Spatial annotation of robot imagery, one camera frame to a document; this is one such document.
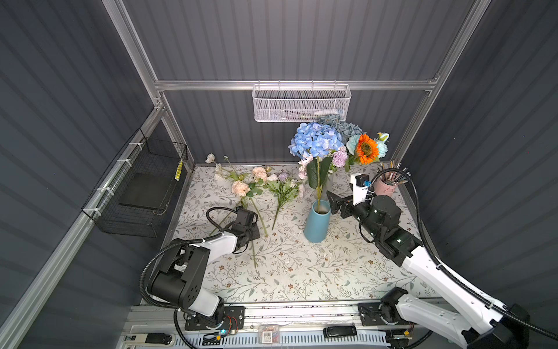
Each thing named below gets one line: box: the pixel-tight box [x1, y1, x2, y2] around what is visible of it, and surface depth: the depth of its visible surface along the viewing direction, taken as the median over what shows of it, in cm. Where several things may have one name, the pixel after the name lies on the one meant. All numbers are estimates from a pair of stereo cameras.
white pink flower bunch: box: [298, 146, 349, 181], surface depth 78 cm
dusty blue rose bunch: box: [317, 114, 365, 144], surface depth 84 cm
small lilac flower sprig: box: [265, 171, 301, 231], surface depth 104 cm
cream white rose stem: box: [204, 152, 245, 182], surface depth 118 cm
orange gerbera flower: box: [356, 133, 380, 166], surface depth 72 cm
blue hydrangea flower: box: [288, 122, 343, 213], surface depth 66 cm
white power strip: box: [122, 333, 176, 347], surface depth 69 cm
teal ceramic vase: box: [303, 199, 332, 243], surface depth 81 cm
